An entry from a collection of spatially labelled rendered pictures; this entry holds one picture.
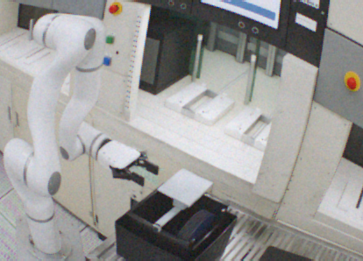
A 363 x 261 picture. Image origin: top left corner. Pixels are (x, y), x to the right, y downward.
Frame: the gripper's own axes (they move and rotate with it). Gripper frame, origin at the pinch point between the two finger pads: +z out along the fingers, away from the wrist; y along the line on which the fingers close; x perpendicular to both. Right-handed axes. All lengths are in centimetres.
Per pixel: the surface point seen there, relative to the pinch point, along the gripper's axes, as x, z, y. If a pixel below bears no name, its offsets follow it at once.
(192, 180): 2.7, 12.5, -3.2
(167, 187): 2.7, 9.1, 3.7
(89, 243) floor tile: -105, -55, -31
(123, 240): -19.0, 1.7, 13.3
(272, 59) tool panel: -7, -11, -123
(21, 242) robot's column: -30, -29, 39
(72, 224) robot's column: -29.8, -21.7, 13.7
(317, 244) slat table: -29, 59, -34
